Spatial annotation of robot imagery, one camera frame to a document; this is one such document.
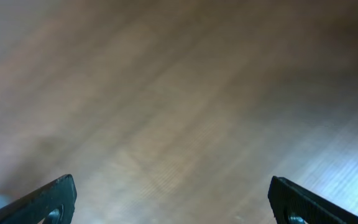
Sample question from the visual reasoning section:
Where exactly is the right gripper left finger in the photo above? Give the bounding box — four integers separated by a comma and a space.
0, 174, 77, 224

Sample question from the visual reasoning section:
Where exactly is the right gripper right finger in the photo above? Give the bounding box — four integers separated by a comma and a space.
268, 176, 358, 224

